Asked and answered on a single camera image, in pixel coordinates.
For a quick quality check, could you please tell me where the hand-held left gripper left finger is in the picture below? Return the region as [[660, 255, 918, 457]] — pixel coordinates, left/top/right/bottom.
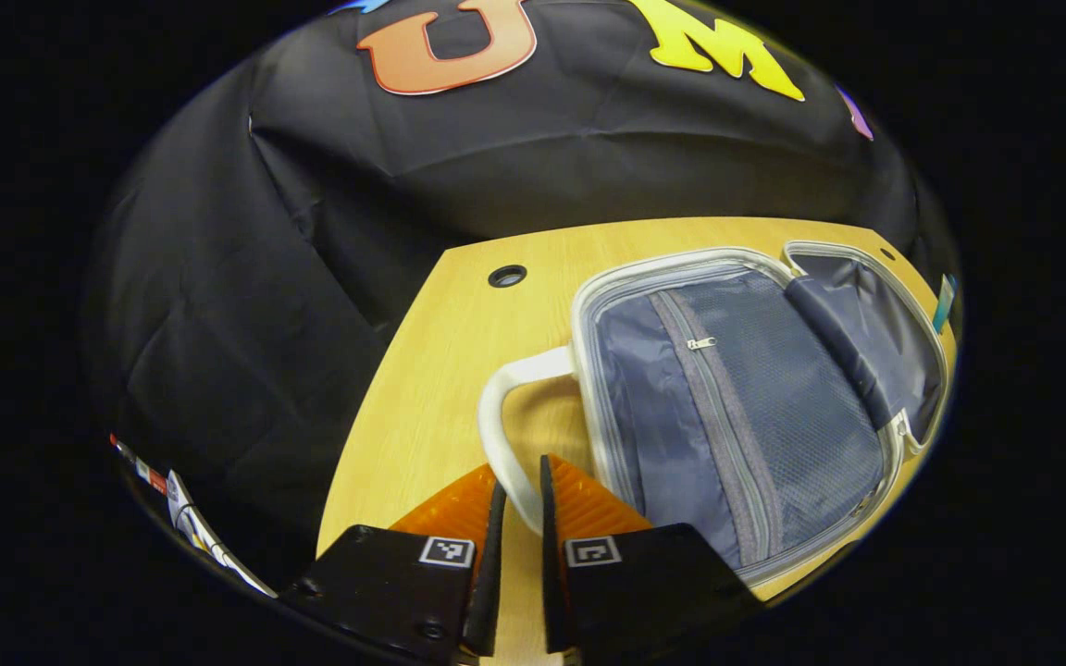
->
[[279, 462, 509, 662]]

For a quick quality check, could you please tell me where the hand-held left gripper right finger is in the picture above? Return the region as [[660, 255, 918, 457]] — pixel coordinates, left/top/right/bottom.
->
[[539, 452, 765, 665]]

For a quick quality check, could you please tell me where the white suitcase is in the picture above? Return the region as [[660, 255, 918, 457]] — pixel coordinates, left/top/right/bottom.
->
[[477, 240, 952, 588]]

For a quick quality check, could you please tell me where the silver blue skin care tube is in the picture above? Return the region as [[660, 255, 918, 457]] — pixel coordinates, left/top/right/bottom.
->
[[931, 274, 959, 335]]

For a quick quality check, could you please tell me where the white and red clutter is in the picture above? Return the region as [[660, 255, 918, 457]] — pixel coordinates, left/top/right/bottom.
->
[[110, 433, 277, 598]]

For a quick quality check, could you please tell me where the black backdrop cloth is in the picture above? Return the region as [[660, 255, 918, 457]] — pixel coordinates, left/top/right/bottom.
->
[[80, 0, 936, 593]]

